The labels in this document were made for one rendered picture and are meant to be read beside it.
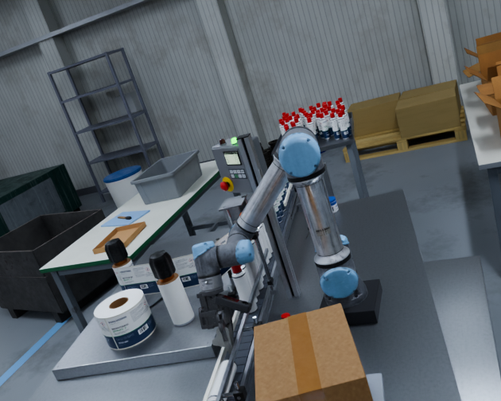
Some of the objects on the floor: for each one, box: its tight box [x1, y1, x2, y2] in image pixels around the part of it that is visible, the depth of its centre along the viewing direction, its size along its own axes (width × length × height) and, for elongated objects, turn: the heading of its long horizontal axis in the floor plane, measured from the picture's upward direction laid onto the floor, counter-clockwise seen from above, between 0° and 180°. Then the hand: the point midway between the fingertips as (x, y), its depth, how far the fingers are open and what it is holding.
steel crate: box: [0, 208, 118, 323], centre depth 485 cm, size 86×105×72 cm
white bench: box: [39, 160, 241, 333], centre depth 420 cm, size 190×75×80 cm, turn 23°
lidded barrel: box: [103, 165, 142, 208], centre depth 672 cm, size 51×51×63 cm
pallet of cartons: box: [343, 80, 468, 163], centre depth 621 cm, size 141×96×51 cm
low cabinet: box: [0, 164, 82, 247], centre depth 758 cm, size 212×186×80 cm
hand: (231, 349), depth 164 cm, fingers closed
